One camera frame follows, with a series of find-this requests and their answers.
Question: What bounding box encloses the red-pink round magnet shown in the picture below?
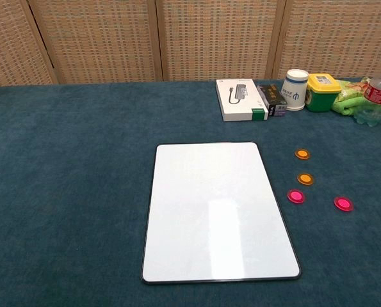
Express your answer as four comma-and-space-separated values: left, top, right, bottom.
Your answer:
287, 189, 306, 204
333, 196, 355, 212

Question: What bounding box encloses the white magnetic whiteboard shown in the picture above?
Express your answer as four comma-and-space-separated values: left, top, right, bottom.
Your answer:
141, 141, 302, 285

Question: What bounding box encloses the white USB hub box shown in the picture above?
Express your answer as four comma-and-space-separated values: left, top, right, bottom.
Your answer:
215, 79, 270, 122

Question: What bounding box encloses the small black box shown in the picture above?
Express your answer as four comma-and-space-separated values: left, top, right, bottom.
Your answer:
256, 83, 288, 118

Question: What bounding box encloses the woven rattan folding screen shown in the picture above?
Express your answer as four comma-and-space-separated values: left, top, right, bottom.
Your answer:
0, 0, 381, 87

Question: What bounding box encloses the white paper cup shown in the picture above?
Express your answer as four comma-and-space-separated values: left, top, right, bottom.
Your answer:
280, 68, 310, 111

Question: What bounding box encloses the teal carpet table cover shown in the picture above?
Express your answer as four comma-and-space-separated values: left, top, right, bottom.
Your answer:
0, 76, 381, 307

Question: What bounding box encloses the yellow lidded green container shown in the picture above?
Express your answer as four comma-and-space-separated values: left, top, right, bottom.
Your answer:
305, 72, 343, 113

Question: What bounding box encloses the green cloth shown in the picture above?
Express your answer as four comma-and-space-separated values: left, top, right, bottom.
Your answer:
330, 94, 370, 116

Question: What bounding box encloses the green snack bag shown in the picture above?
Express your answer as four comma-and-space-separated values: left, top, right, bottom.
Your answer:
337, 76, 375, 103

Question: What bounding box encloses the clear bottle red cap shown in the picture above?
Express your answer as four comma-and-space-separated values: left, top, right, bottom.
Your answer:
353, 56, 381, 128

